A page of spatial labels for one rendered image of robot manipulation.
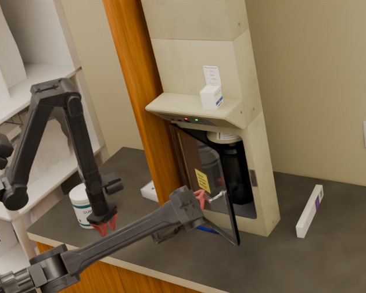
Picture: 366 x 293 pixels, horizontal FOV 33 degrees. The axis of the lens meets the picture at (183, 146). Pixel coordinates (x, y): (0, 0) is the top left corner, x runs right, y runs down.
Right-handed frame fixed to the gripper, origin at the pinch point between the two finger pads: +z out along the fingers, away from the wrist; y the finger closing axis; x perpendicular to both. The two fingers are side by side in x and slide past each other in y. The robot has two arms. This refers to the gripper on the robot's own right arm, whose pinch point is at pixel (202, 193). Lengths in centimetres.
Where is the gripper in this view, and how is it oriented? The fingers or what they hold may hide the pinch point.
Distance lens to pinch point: 214.7
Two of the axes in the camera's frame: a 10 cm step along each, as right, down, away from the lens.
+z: 5.4, -5.1, 6.7
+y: -2.0, -8.5, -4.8
